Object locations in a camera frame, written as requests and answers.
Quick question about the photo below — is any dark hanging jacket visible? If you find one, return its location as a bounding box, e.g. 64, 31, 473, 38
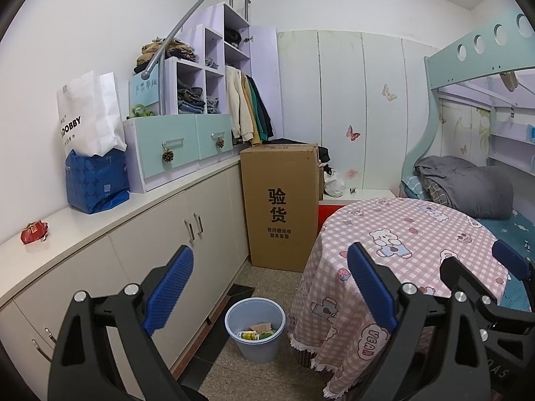
251, 76, 274, 139

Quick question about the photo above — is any blue checked bedding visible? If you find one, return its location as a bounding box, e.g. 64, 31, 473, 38
400, 174, 431, 200

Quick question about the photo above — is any teal bunk bed frame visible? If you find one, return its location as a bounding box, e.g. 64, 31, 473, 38
400, 12, 535, 197

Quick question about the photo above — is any black garment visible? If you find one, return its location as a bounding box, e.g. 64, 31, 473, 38
318, 145, 333, 176

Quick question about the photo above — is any teal paper sign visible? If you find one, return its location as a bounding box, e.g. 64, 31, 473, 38
129, 67, 162, 107

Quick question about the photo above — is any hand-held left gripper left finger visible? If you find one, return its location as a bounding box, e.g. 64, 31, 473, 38
48, 244, 197, 401

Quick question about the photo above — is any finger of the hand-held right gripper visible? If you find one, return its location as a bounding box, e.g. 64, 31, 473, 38
441, 257, 535, 330
492, 239, 535, 282

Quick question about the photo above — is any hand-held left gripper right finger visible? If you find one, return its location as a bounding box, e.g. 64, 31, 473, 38
347, 241, 488, 401

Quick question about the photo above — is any teal bed sheet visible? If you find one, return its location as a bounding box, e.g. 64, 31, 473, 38
476, 209, 535, 314

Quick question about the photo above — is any blue gift bag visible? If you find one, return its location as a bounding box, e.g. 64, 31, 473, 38
65, 148, 130, 216

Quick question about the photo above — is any tall cardboard box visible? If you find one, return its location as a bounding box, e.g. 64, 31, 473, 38
239, 144, 320, 272

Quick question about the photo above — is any cream floor cabinet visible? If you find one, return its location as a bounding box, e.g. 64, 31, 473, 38
0, 146, 251, 401

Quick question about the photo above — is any white shopping bag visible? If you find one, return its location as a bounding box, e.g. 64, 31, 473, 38
57, 71, 127, 157

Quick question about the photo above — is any folded dark clothes stack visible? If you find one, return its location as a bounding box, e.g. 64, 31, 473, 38
178, 86, 205, 114

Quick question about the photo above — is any teal drawer unit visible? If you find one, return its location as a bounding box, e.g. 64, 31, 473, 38
122, 114, 234, 193

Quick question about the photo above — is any metal handrail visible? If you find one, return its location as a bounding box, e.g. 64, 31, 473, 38
141, 0, 251, 81

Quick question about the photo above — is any brown patterned table base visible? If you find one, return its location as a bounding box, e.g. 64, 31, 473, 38
295, 349, 320, 369

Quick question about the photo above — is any green hanging garment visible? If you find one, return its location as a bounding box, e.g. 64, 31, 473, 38
248, 77, 268, 140

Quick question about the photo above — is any red pouch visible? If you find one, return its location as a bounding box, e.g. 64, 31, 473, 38
21, 221, 51, 245

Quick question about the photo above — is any brown clothes pile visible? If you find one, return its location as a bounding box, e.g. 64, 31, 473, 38
134, 38, 197, 74

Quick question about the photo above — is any cream hanging jacket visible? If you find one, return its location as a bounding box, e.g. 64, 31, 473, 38
226, 66, 253, 143

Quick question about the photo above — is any white wardrobe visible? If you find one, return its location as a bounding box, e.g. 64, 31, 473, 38
276, 29, 439, 193

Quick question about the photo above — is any mustard hanging garment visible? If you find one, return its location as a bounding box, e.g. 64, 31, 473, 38
244, 75, 262, 143

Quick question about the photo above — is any purple cubby shelf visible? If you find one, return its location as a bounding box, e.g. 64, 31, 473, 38
165, 3, 279, 143

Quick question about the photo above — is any pink checked tablecloth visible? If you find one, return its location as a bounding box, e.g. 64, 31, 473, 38
288, 197, 508, 399

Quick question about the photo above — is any white plastic bag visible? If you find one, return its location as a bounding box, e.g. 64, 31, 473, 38
324, 169, 345, 198

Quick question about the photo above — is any light blue plastic bin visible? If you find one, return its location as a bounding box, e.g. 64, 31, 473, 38
225, 297, 287, 363

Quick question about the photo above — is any grey duvet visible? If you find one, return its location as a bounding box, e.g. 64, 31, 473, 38
414, 155, 515, 220

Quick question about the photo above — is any red bench with white top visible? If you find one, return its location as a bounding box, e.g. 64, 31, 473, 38
318, 189, 396, 235

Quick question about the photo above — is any purple bed shelf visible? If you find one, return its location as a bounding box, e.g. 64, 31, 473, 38
487, 109, 535, 176

